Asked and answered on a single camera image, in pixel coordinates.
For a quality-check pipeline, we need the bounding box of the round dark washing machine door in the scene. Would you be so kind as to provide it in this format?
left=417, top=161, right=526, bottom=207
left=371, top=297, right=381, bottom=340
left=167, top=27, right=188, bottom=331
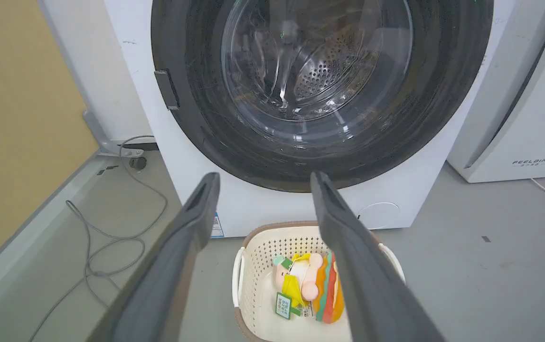
left=151, top=0, right=494, bottom=193

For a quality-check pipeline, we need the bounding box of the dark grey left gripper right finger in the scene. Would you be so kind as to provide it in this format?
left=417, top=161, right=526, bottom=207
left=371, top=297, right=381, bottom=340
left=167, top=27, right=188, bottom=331
left=310, top=171, right=445, bottom=342

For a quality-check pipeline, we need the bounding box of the white Feelbird appliance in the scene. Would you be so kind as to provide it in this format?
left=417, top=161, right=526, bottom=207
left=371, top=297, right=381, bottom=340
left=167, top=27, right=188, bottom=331
left=446, top=0, right=545, bottom=183

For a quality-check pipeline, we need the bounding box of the grey metal partition foot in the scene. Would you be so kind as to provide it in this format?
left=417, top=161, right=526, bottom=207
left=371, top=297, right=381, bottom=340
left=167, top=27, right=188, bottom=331
left=83, top=110, right=145, bottom=158

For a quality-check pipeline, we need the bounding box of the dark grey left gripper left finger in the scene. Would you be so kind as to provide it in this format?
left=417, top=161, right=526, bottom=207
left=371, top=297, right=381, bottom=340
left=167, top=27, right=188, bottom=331
left=86, top=172, right=221, bottom=342

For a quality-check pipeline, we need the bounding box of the grey power cable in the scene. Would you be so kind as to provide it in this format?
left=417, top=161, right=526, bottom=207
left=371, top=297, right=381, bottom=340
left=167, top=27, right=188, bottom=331
left=28, top=135, right=169, bottom=342

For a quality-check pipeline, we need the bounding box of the white front-load washing machine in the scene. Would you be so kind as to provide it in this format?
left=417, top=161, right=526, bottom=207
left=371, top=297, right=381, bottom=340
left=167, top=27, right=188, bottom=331
left=104, top=0, right=522, bottom=238

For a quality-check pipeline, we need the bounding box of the striped burger plush toy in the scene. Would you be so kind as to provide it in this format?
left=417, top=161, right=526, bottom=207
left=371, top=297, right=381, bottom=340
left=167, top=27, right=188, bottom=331
left=313, top=250, right=345, bottom=324

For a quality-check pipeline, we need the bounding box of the green paper tag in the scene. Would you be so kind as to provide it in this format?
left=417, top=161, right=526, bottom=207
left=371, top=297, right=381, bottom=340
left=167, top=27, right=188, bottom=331
left=275, top=292, right=293, bottom=320

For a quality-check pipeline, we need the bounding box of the pink doll with yellow clothes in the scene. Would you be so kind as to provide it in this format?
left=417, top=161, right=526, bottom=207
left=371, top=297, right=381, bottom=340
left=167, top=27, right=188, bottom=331
left=272, top=253, right=324, bottom=309

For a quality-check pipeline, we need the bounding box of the cream perforated laundry basket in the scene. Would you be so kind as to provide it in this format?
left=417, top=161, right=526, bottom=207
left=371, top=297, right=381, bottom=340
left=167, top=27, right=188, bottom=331
left=232, top=221, right=406, bottom=342

